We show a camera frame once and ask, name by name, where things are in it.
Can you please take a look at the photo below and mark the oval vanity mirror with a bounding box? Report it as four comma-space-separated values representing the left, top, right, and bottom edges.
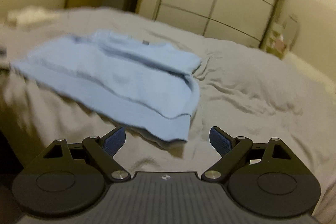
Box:
282, 14, 300, 56

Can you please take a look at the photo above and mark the white shelf organizer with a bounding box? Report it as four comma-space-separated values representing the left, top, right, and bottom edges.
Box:
261, 22, 287, 60

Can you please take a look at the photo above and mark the grey duvet cover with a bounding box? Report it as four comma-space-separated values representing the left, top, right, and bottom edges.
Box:
1, 9, 335, 205

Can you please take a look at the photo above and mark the light blue sweatshirt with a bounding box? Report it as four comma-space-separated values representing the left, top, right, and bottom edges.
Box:
11, 31, 202, 142

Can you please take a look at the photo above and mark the white long pillow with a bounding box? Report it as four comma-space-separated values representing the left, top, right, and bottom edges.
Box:
283, 52, 335, 98

